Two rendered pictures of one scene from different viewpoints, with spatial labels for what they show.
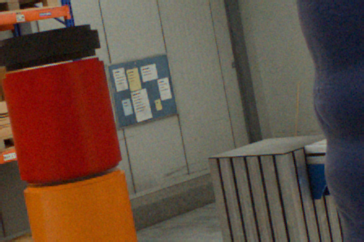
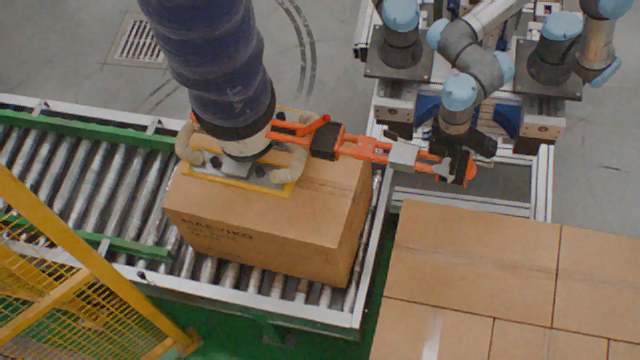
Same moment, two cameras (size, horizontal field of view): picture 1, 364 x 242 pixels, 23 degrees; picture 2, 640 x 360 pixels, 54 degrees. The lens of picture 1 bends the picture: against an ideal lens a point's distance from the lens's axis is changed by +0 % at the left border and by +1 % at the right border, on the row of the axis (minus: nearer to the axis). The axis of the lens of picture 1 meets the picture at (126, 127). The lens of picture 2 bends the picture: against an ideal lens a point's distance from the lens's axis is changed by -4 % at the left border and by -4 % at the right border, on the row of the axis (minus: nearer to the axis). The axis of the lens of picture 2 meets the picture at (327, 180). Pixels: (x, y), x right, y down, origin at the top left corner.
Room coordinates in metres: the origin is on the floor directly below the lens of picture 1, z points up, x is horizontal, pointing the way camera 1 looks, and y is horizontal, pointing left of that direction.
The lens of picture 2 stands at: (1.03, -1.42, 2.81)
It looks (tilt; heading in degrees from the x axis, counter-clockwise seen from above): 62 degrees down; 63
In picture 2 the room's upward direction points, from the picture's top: 11 degrees counter-clockwise
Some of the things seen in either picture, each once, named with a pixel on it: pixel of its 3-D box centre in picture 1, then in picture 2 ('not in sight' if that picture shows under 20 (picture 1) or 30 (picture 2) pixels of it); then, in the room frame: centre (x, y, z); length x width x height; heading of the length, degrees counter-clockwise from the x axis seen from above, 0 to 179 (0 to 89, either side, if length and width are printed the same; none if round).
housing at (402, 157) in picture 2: not in sight; (403, 157); (1.60, -0.77, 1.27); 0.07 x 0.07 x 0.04; 36
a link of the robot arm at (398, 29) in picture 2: not in sight; (400, 17); (1.94, -0.35, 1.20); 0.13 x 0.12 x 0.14; 71
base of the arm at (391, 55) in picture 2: not in sight; (400, 42); (1.94, -0.35, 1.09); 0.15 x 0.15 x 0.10
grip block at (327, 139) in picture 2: not in sight; (326, 140); (1.47, -0.60, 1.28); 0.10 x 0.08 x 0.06; 36
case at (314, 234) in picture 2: not in sight; (275, 199); (1.34, -0.39, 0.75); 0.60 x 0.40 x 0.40; 127
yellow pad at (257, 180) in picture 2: not in sight; (238, 168); (1.24, -0.45, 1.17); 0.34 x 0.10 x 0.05; 126
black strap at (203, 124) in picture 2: not in sight; (233, 98); (1.32, -0.40, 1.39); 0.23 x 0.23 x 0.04
